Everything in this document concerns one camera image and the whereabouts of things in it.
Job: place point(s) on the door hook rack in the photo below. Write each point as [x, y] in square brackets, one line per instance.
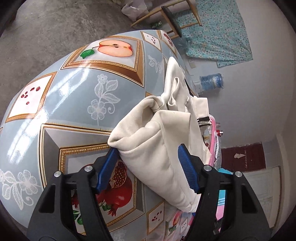
[246, 158]

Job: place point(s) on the cream zip jacket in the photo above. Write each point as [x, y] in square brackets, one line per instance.
[150, 148]

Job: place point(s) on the white plastic bag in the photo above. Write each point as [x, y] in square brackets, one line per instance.
[134, 10]

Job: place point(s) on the teal floral cloth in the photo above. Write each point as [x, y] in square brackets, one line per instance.
[217, 34]

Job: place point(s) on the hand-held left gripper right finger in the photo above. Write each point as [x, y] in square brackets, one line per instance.
[187, 169]

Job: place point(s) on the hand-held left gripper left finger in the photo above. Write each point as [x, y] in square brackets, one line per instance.
[107, 169]

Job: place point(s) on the blue water jug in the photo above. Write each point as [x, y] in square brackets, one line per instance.
[211, 81]

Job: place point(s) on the white door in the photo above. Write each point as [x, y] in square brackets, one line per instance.
[263, 192]

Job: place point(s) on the brown door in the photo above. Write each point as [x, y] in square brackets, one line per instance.
[254, 157]

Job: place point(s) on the blue cartoon pillow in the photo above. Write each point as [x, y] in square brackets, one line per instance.
[225, 171]

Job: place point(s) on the green can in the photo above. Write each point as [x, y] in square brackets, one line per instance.
[156, 23]

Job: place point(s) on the clear plastic bag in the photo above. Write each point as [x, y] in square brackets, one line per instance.
[184, 43]

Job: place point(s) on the fruit print tablecloth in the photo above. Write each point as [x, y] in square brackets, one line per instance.
[69, 104]

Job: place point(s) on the wooden chair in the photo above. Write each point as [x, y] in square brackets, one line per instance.
[172, 19]

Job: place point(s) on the white wall socket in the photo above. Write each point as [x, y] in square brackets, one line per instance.
[192, 63]

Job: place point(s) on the small hanging cloth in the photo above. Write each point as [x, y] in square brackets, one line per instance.
[239, 155]

